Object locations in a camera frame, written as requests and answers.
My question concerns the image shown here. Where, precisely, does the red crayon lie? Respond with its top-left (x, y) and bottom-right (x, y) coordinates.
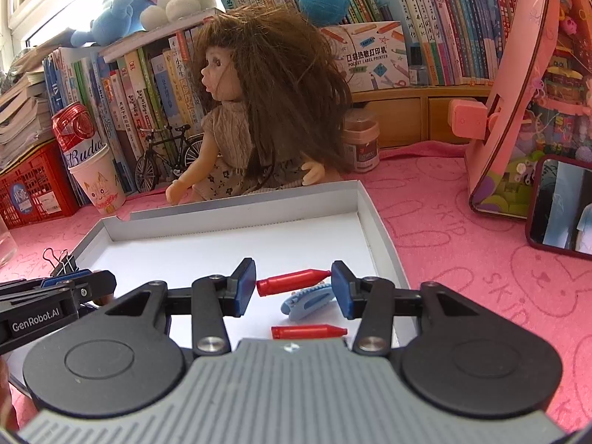
top-left (271, 324), bottom-right (348, 340)
top-left (257, 269), bottom-right (331, 297)

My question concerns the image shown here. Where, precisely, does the small brown jar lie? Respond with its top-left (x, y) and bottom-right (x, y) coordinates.
top-left (342, 108), bottom-right (380, 174)

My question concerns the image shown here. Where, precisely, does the stack of books on basket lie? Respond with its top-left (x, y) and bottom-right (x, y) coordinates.
top-left (0, 45), bottom-right (56, 171)

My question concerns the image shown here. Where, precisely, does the black smartphone playing video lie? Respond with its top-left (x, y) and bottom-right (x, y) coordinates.
top-left (526, 155), bottom-right (591, 260)

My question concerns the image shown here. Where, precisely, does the miniature black bicycle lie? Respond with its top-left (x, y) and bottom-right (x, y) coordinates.
top-left (134, 124), bottom-right (204, 192)

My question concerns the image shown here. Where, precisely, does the pink rabbit table cloth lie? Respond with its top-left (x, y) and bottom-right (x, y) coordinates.
top-left (0, 140), bottom-right (592, 435)

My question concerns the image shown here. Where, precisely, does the label printer box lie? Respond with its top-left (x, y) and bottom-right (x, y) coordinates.
top-left (320, 21), bottom-right (410, 93)

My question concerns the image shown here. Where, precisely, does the small blue bear plush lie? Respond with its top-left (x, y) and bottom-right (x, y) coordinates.
top-left (70, 0), bottom-right (152, 47)

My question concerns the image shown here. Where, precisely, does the blue bear hair clip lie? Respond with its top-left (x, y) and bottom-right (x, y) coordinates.
top-left (280, 283), bottom-right (335, 322)

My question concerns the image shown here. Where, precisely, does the big blue plush toy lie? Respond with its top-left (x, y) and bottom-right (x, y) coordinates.
top-left (298, 0), bottom-right (350, 27)

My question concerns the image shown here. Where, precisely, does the brown haired doll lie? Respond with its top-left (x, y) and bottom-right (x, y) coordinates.
top-left (165, 6), bottom-right (351, 205)

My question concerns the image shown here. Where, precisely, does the white cardboard box tray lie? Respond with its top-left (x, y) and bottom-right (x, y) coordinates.
top-left (4, 179), bottom-right (413, 394)

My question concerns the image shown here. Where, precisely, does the red beer can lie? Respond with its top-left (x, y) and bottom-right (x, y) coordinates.
top-left (52, 102), bottom-right (104, 168)

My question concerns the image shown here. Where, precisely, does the small binder clip on tray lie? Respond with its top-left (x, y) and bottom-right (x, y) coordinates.
top-left (42, 246), bottom-right (79, 277)

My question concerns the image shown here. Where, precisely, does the white cat paper cup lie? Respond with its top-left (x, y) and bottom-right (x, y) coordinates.
top-left (68, 147), bottom-right (125, 215)

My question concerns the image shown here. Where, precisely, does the red plastic basket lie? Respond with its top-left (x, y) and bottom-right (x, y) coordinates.
top-left (0, 139), bottom-right (79, 229)

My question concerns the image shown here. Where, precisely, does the pink triangular toy case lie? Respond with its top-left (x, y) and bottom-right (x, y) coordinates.
top-left (448, 0), bottom-right (591, 219)

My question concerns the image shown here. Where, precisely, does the row of standing books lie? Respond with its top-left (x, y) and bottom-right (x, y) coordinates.
top-left (43, 0), bottom-right (516, 192)

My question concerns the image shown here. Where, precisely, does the person hand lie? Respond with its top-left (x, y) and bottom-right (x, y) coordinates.
top-left (0, 359), bottom-right (19, 431)

